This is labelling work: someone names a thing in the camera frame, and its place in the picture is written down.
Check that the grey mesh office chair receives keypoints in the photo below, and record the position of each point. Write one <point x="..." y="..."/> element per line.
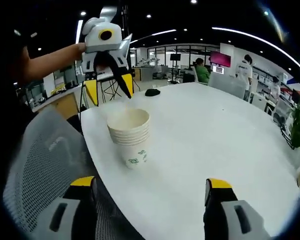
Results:
<point x="40" y="162"/>

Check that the white ceiling air conditioner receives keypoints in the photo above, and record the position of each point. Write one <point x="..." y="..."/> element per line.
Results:
<point x="108" y="12"/>

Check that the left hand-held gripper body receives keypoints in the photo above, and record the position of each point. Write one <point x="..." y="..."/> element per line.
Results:
<point x="95" y="40"/>

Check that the black cloth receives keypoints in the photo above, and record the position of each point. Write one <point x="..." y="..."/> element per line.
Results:
<point x="152" y="93"/>

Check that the person's left hand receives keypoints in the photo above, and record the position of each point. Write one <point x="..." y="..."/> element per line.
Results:
<point x="80" y="51"/>

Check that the long ceiling light strip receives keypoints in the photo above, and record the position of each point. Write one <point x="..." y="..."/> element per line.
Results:
<point x="240" y="32"/>

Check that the wooden side desk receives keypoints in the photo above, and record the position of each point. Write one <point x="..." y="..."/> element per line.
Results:
<point x="62" y="103"/>

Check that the pink screen monitor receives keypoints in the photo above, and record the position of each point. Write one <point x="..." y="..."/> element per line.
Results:
<point x="221" y="59"/>

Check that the white table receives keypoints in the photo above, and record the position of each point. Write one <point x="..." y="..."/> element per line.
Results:
<point x="202" y="150"/>

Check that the black stand pole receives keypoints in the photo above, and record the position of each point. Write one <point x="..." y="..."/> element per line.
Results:
<point x="125" y="15"/>

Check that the stack of nested paper cups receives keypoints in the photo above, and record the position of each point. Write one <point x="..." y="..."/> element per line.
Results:
<point x="132" y="150"/>

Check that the black monitor on stand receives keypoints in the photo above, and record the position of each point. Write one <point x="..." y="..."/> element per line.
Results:
<point x="175" y="57"/>

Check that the small wooden cabinet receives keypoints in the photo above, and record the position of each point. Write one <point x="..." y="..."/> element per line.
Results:
<point x="138" y="74"/>

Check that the small white screen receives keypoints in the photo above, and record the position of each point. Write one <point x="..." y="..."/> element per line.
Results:
<point x="218" y="70"/>

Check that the yellow object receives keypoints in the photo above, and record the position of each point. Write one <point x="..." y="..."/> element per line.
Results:
<point x="59" y="90"/>

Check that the short ceiling light strip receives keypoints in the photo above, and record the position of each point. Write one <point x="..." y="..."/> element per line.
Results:
<point x="79" y="31"/>

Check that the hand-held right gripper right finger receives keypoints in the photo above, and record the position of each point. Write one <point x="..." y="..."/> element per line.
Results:
<point x="217" y="215"/>

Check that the silver laptop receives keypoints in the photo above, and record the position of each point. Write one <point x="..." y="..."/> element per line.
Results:
<point x="126" y="46"/>

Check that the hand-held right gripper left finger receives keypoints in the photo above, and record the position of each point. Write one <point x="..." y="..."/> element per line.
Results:
<point x="77" y="215"/>

